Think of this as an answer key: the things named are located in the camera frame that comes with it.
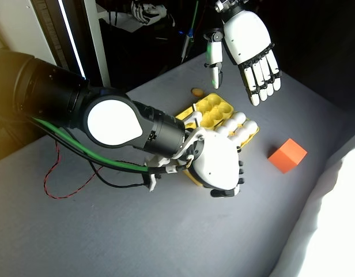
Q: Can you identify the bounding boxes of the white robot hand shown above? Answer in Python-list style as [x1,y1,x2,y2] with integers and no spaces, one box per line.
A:
[204,10,282,106]
[188,131,246,199]

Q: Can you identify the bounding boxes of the yellow egg carton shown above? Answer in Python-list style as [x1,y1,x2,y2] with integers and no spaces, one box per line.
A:
[175,92,259,187]

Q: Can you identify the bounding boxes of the white tube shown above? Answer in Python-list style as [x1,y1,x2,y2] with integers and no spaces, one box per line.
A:
[180,34,194,63]

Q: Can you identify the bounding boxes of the orange cube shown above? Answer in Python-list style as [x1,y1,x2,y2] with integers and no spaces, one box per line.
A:
[267,138,308,174]

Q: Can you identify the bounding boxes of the black white teleoperation glove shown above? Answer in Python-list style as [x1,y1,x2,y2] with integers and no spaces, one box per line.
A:
[130,0,168,26]

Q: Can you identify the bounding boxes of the grey table cloth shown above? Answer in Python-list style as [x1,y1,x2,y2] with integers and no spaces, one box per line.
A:
[0,51,355,277]

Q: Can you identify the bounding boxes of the white cloth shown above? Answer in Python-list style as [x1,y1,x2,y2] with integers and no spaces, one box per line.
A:
[269,141,355,277]

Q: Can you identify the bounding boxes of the white light strip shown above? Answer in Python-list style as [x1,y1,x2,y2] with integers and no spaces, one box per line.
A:
[58,0,86,80]

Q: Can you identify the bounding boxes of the white cabinet panel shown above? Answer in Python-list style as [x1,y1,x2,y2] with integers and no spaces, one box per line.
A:
[0,0,58,66]

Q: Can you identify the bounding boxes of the thin green background cable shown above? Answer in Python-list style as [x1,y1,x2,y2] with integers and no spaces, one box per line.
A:
[187,0,199,38]

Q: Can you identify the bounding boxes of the thin black cable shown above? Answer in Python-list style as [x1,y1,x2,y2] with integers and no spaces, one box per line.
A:
[53,135,148,189]

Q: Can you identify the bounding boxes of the thick green cable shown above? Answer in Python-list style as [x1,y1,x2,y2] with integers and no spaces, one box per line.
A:
[30,115,155,174]

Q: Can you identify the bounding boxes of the white upright post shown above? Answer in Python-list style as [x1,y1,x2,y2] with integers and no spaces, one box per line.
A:
[84,0,112,87]

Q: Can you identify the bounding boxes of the red twisted cable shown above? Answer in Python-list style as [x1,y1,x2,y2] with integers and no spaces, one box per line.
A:
[44,140,104,200]

